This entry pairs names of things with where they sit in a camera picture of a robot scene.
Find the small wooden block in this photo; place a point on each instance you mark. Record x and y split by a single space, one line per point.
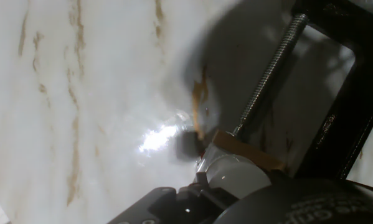
248 151

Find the black iron C-clamp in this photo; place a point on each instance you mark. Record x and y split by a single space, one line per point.
345 118

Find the marble pattern mat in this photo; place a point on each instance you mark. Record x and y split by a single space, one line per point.
80 109

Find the white light bulb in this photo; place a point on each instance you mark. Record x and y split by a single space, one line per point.
239 177

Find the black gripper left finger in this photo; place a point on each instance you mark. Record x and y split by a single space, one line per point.
180 207

